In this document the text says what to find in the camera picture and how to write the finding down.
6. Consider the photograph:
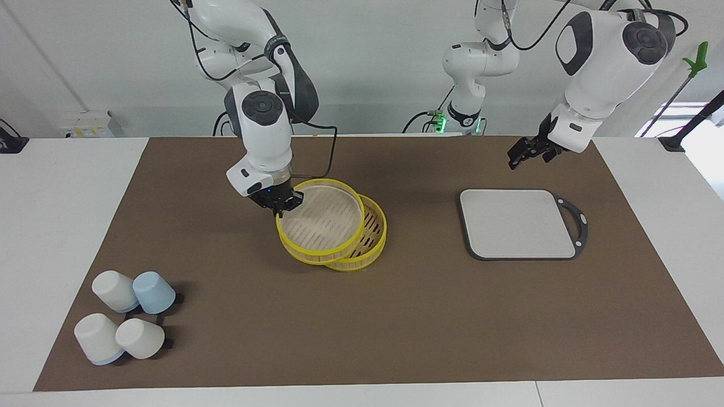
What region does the yellow-rimmed bamboo steamer tier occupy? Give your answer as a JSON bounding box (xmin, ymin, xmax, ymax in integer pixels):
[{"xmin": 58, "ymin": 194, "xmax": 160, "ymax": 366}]
[
  {"xmin": 276, "ymin": 179, "xmax": 367, "ymax": 265},
  {"xmin": 325, "ymin": 194, "xmax": 388, "ymax": 272}
]

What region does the grey cutting board black rim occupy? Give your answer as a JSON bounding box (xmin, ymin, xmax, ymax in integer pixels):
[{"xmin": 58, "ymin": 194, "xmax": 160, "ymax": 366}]
[{"xmin": 459, "ymin": 189, "xmax": 589, "ymax": 261}]

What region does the brown table mat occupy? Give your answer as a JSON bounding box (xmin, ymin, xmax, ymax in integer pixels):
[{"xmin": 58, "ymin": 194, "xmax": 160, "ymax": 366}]
[{"xmin": 33, "ymin": 136, "xmax": 724, "ymax": 392}]

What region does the black clamp stand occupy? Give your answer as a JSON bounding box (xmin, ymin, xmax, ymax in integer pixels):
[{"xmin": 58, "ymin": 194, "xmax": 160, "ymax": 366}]
[{"xmin": 659, "ymin": 90, "xmax": 724, "ymax": 153}]

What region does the light blue cup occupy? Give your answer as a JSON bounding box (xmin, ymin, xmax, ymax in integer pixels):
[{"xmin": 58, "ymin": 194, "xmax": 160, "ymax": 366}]
[{"xmin": 132, "ymin": 271, "xmax": 176, "ymax": 315}]

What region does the black cup rack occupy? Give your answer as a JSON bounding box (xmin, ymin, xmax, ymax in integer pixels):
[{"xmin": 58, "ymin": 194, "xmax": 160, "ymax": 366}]
[{"xmin": 122, "ymin": 291, "xmax": 186, "ymax": 354}]

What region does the green-tipped metal pole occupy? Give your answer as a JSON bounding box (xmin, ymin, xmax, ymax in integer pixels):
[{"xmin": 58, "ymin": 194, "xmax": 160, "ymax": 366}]
[{"xmin": 639, "ymin": 41, "xmax": 709, "ymax": 138}]

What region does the white cup with blue rim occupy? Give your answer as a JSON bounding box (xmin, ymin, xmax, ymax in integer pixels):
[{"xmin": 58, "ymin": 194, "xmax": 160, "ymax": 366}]
[{"xmin": 74, "ymin": 313, "xmax": 126, "ymax": 366}]

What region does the black table clamp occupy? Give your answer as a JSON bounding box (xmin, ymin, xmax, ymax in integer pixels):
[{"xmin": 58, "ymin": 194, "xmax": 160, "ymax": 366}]
[{"xmin": 0, "ymin": 119, "xmax": 29, "ymax": 154}]

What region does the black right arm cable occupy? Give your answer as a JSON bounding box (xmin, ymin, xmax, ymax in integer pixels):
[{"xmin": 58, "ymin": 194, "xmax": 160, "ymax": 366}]
[{"xmin": 286, "ymin": 107, "xmax": 339, "ymax": 180}]

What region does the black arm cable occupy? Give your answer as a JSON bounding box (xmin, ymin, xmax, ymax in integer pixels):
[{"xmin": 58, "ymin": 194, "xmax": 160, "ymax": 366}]
[
  {"xmin": 286, "ymin": 107, "xmax": 339, "ymax": 180},
  {"xmin": 501, "ymin": 0, "xmax": 573, "ymax": 51}
]

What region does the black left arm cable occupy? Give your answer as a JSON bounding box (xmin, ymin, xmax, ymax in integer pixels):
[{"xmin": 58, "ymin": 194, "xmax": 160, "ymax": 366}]
[{"xmin": 501, "ymin": 0, "xmax": 573, "ymax": 51}]

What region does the black left base cable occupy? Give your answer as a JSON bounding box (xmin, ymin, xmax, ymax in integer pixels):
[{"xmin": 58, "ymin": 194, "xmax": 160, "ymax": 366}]
[{"xmin": 403, "ymin": 85, "xmax": 456, "ymax": 135}]

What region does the white wall outlet box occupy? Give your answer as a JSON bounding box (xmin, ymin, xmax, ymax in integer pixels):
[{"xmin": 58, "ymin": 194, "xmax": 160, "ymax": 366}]
[{"xmin": 61, "ymin": 110, "xmax": 123, "ymax": 138}]

